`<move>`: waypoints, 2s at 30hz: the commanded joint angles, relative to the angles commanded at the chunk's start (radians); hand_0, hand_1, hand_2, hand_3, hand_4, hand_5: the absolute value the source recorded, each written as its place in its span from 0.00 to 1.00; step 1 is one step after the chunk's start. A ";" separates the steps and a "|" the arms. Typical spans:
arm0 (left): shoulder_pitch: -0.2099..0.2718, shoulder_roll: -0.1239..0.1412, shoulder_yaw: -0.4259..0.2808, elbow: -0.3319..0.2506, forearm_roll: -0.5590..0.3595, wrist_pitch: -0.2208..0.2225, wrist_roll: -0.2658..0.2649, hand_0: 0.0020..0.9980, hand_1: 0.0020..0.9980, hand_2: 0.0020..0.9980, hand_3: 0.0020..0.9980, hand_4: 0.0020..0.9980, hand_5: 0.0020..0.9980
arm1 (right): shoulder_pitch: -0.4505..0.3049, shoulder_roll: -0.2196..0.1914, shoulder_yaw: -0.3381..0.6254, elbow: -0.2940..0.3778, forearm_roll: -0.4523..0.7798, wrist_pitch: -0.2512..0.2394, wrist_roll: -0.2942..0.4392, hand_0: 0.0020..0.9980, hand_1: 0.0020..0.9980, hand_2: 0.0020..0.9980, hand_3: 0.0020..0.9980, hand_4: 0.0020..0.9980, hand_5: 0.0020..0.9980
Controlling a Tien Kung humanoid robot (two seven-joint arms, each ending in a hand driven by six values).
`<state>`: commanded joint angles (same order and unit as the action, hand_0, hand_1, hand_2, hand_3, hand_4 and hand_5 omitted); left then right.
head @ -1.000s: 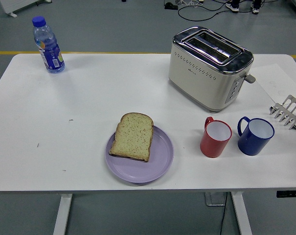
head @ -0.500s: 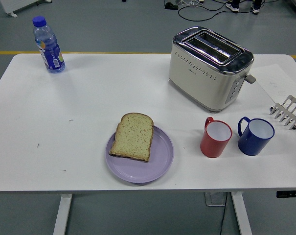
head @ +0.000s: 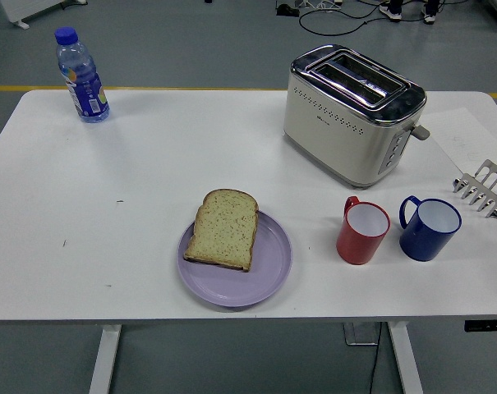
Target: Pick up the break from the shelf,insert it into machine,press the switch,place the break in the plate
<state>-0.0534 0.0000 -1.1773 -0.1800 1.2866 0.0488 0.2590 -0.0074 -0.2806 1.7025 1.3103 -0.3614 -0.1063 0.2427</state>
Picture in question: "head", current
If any slice of bread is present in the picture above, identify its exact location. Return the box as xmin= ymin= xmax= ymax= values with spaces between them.
xmin=183 ymin=188 xmax=260 ymax=273

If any purple plastic plate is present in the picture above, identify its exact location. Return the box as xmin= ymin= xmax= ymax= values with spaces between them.
xmin=177 ymin=208 xmax=293 ymax=308

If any grey metal foot plate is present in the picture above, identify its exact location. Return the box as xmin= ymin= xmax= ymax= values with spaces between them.
xmin=341 ymin=322 xmax=381 ymax=346

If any cream and chrome toaster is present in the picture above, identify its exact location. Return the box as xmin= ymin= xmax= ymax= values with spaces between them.
xmin=283 ymin=44 xmax=431 ymax=190

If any red mug white inside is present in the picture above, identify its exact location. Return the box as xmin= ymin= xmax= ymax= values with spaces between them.
xmin=335 ymin=195 xmax=391 ymax=265

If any blue mug white inside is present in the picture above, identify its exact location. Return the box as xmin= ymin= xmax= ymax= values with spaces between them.
xmin=398 ymin=195 xmax=463 ymax=263

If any clear water bottle blue cap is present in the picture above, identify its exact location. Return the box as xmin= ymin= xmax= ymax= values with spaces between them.
xmin=53 ymin=26 xmax=111 ymax=124

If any white sheet of paper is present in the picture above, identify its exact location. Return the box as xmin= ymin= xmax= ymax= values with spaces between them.
xmin=422 ymin=107 xmax=497 ymax=173

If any white table leg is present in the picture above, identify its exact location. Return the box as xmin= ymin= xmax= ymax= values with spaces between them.
xmin=87 ymin=323 xmax=122 ymax=394
xmin=386 ymin=321 xmax=425 ymax=394

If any silver metal toast rack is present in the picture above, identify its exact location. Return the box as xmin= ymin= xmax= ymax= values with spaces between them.
xmin=452 ymin=158 xmax=497 ymax=219

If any black table control panel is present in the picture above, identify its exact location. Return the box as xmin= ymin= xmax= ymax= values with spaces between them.
xmin=463 ymin=318 xmax=497 ymax=332

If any white floor heater panel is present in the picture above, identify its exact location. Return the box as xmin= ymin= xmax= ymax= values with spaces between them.
xmin=0 ymin=0 xmax=87 ymax=30

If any black floor cable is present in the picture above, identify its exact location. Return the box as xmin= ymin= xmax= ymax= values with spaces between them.
xmin=299 ymin=0 xmax=381 ymax=36

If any white wire stand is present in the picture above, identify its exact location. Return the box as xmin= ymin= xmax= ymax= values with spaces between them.
xmin=295 ymin=0 xmax=343 ymax=11

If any thin black hanging cable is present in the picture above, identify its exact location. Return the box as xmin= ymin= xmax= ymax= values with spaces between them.
xmin=367 ymin=323 xmax=383 ymax=394

